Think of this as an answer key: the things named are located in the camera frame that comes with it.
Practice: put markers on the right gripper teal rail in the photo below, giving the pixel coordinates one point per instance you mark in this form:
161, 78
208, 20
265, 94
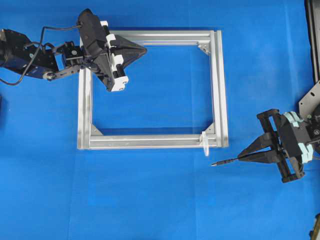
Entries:
268, 149

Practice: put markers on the black frame at right edge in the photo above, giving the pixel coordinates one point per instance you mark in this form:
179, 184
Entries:
312, 11

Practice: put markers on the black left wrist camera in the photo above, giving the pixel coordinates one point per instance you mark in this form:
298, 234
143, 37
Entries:
92, 33

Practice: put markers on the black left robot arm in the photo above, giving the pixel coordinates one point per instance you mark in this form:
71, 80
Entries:
38, 59

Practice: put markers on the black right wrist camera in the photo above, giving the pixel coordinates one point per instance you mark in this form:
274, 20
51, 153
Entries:
288, 131

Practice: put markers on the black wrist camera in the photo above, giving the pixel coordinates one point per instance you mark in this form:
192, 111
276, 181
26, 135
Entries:
288, 131
92, 33

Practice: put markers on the silver aluminium extrusion frame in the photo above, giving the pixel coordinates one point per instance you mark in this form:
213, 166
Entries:
216, 134

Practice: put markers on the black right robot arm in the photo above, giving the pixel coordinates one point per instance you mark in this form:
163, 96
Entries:
309, 110

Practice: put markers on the dark object bottom right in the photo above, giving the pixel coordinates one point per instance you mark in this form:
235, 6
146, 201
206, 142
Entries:
314, 234

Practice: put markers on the blue table cloth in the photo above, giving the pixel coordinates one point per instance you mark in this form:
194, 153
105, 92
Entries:
51, 190

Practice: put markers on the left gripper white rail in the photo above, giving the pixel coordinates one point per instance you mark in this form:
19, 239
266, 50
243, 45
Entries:
107, 55

